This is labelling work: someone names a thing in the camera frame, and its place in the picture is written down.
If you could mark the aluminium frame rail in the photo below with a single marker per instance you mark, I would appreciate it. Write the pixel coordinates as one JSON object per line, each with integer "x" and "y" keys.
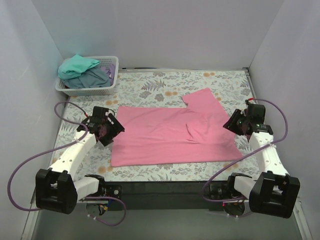
{"x": 29, "y": 226}

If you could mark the teal t shirt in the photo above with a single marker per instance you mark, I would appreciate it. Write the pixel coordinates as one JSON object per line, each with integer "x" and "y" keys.
{"x": 75, "y": 66}

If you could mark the white plastic laundry basket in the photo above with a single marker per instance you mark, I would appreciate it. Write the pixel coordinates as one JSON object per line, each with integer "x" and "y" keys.
{"x": 105, "y": 61}

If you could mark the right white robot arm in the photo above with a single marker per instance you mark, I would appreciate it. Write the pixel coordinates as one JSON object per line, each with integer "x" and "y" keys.
{"x": 274, "y": 192}

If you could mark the lavender t shirt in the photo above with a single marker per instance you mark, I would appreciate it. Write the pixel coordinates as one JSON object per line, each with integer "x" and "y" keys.
{"x": 110, "y": 72}

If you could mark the pink t shirt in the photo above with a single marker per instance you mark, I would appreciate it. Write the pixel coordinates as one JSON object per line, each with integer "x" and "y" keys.
{"x": 160, "y": 135}

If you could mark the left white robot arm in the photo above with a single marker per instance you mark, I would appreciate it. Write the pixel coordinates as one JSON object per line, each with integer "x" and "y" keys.
{"x": 56, "y": 188}

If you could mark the grey-blue t shirt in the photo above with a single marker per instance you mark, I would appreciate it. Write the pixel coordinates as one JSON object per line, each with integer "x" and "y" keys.
{"x": 92, "y": 78}

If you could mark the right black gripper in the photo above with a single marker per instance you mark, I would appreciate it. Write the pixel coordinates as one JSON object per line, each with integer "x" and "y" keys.
{"x": 233, "y": 124}

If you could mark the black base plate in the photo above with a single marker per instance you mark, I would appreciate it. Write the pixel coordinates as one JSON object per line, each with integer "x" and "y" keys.
{"x": 170, "y": 195}

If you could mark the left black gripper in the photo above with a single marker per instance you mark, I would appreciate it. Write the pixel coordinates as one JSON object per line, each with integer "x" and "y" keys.
{"x": 110, "y": 130}

